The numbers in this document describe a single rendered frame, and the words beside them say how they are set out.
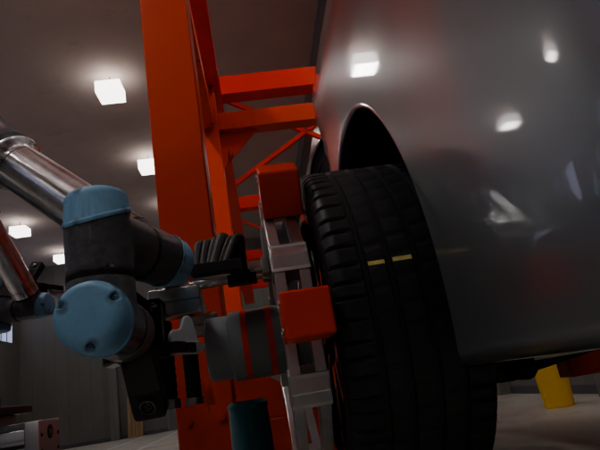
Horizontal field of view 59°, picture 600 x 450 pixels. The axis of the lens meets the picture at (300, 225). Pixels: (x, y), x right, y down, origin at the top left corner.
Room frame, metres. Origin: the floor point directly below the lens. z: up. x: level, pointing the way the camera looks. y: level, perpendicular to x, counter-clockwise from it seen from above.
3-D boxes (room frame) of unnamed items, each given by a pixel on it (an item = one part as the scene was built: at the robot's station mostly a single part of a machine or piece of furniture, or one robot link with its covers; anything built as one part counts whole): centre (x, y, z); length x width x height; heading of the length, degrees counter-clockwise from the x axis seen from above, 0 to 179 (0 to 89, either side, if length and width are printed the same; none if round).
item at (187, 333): (0.84, 0.20, 0.86); 0.09 x 0.03 x 0.06; 150
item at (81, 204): (0.60, 0.23, 0.95); 0.11 x 0.08 x 0.11; 167
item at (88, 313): (0.58, 0.23, 0.86); 0.11 x 0.08 x 0.09; 6
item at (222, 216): (3.52, 0.57, 1.75); 0.19 x 0.19 x 2.45; 6
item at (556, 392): (7.05, -2.79, 0.32); 0.42 x 0.40 x 0.64; 97
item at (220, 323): (1.11, 0.12, 0.85); 0.21 x 0.14 x 0.14; 96
